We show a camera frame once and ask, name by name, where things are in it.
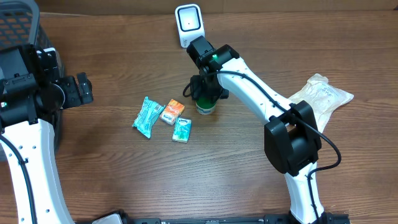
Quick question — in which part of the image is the orange snack packet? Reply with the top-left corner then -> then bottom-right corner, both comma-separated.
160,99 -> 185,125

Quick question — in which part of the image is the grey plastic mesh basket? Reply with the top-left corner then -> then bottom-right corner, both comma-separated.
0,0 -> 66,162

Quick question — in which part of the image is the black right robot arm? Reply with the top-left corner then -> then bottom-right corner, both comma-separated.
183,36 -> 325,223

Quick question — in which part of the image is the green round lid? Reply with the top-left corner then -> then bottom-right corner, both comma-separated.
195,97 -> 216,115

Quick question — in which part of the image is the white barcode scanner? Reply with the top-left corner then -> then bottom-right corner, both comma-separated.
175,4 -> 205,49

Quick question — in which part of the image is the teal snack packet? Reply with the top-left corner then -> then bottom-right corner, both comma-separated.
132,96 -> 165,139

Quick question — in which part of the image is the white pouch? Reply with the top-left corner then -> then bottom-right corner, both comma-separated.
289,73 -> 354,133

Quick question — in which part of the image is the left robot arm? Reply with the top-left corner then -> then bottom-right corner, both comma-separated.
1,44 -> 93,223

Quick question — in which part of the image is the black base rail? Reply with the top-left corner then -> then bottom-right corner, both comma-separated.
128,213 -> 351,224

